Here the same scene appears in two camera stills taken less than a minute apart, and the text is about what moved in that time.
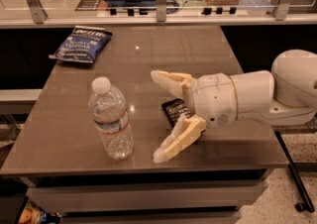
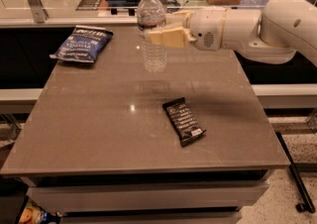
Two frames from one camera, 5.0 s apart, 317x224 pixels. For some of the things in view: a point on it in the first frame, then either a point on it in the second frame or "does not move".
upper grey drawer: (150, 197) does not move
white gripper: (214, 98) → (206, 29)
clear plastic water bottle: (109, 108) → (152, 31)
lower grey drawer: (146, 217) does not move
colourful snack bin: (35, 214) does not move
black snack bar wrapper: (174, 109) does not move
